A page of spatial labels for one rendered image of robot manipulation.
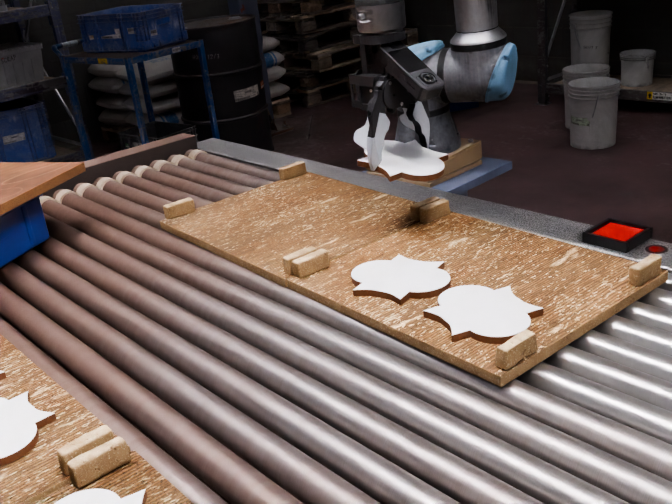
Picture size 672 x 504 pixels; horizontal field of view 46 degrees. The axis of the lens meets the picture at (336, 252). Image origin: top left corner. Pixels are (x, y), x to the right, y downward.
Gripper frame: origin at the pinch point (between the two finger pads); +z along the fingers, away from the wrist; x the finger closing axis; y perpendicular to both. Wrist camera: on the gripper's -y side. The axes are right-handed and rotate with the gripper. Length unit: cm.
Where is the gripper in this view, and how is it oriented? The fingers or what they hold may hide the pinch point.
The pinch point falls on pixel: (403, 158)
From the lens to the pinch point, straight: 129.5
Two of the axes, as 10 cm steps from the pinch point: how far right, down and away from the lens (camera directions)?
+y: -6.3, -2.3, 7.4
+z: 1.2, 9.2, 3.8
